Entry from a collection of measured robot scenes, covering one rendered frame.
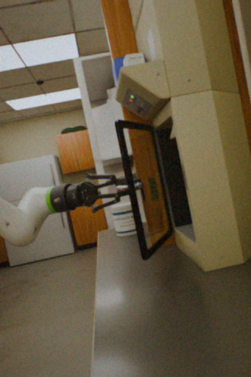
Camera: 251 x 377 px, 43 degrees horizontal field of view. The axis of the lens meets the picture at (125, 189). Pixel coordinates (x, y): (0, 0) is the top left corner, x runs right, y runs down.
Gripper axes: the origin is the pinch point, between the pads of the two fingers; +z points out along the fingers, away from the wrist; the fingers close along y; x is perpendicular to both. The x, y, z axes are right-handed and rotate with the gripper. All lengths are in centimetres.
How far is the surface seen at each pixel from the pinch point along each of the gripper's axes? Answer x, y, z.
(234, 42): 43, 44, 37
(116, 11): 24, 63, -1
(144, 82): -9.7, 26.1, 14.3
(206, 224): -5.6, -13.6, 22.2
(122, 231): 49, -23, -28
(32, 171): 366, 39, -324
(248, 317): -32, -26, 31
